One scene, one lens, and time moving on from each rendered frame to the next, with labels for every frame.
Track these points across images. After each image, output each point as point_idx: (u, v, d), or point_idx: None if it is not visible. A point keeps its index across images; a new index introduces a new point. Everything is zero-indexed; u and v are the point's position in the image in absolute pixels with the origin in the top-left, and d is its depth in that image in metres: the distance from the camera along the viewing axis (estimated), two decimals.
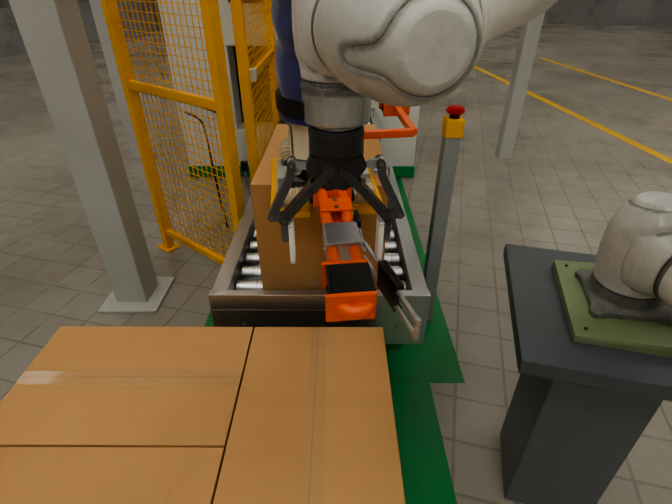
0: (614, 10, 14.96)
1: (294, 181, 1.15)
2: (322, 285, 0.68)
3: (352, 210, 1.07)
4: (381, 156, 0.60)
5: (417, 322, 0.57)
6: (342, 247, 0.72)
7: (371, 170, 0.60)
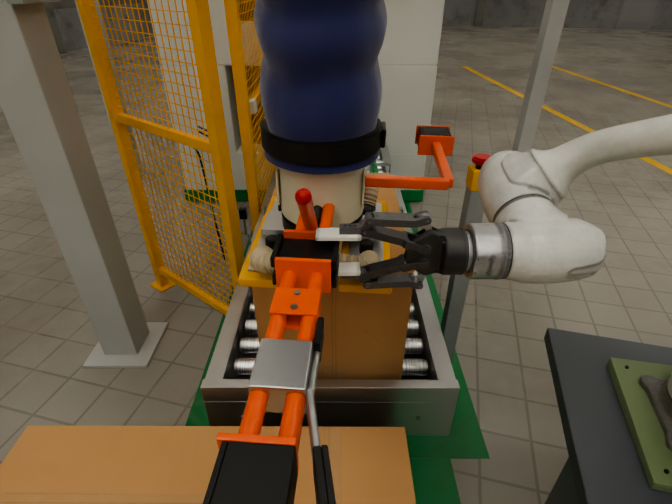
0: (619, 13, 14.77)
1: (282, 234, 0.89)
2: None
3: (346, 286, 0.79)
4: (429, 216, 0.63)
5: None
6: (274, 392, 0.45)
7: (420, 225, 0.65)
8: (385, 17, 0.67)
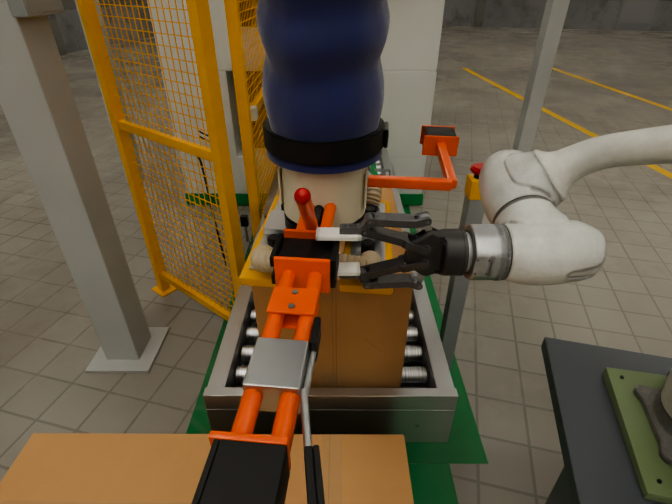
0: (619, 14, 14.79)
1: (284, 234, 0.89)
2: None
3: (347, 287, 0.78)
4: (430, 217, 0.64)
5: None
6: (268, 391, 0.45)
7: (421, 226, 0.65)
8: (388, 16, 0.67)
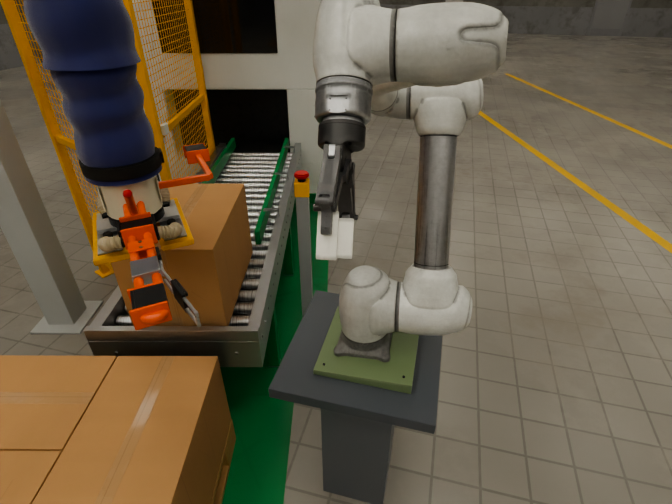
0: (591, 20, 15.33)
1: (113, 230, 1.36)
2: None
3: (166, 246, 1.32)
4: None
5: (195, 314, 0.86)
6: (145, 276, 0.98)
7: None
8: (137, 97, 1.19)
